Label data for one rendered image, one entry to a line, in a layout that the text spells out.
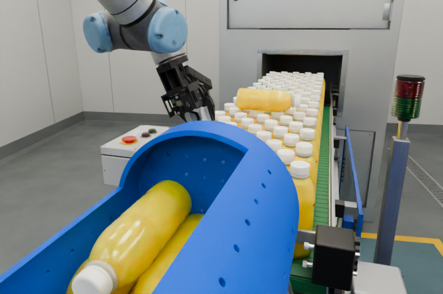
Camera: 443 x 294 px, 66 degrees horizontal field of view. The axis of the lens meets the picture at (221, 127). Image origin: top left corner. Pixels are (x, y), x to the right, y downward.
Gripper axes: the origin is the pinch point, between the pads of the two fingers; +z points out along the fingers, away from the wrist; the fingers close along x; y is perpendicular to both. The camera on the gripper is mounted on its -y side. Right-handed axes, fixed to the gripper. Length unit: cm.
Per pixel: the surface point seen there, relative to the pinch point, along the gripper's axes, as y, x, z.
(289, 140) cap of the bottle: -9.4, 16.0, 9.2
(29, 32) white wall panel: -256, -285, -127
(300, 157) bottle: -3.4, 18.3, 12.1
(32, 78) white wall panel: -247, -304, -79
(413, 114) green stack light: -16.1, 44.8, 13.3
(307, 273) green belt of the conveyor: 14.4, 15.4, 29.8
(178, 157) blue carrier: 26.1, 6.1, -4.4
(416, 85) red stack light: -16, 47, 7
